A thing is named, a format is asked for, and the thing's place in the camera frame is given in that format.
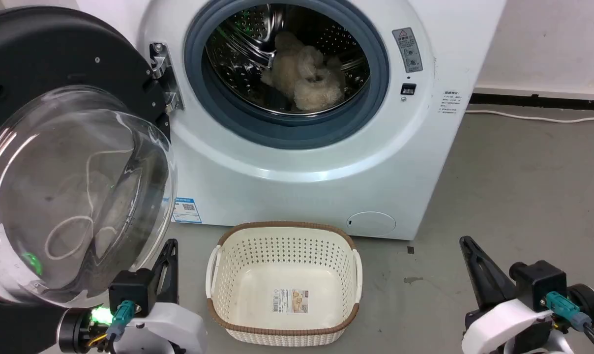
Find steel perforated drum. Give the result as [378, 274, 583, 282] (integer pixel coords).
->
[206, 4, 371, 117]

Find washer door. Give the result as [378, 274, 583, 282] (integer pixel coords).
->
[0, 6, 179, 354]

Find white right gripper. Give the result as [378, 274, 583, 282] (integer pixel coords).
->
[459, 236, 554, 354]

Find black baseboard strip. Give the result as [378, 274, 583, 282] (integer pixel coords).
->
[469, 92, 594, 112]

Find teal plug left cable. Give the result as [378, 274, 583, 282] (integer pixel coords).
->
[87, 299, 136, 351]

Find teal plug cable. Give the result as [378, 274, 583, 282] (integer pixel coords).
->
[545, 291, 594, 354]
[87, 299, 136, 351]

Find cream plastic laundry basket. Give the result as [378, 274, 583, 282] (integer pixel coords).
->
[206, 221, 363, 348]

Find round drain filter cover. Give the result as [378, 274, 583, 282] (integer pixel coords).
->
[347, 211, 397, 237]

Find small text sticker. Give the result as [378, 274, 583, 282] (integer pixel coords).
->
[438, 91, 461, 115]

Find grey warning sticker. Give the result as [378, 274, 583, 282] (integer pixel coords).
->
[392, 28, 424, 74]

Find cream fluffy garment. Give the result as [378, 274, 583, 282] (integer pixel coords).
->
[261, 32, 347, 112]

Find white floor cable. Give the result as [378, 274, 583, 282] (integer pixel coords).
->
[464, 109, 594, 124]

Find basket product label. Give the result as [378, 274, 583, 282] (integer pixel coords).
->
[272, 289, 311, 315]

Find blue white QR label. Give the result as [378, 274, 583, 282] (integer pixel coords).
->
[172, 197, 203, 225]

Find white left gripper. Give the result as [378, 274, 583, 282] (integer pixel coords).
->
[114, 238, 208, 354]

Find metal door hinge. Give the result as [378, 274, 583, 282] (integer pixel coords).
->
[149, 42, 185, 113]

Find white front-load washing machine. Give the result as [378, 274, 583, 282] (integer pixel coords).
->
[76, 0, 507, 241]

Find teal plug right cable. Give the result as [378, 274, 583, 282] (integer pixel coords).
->
[545, 291, 594, 354]

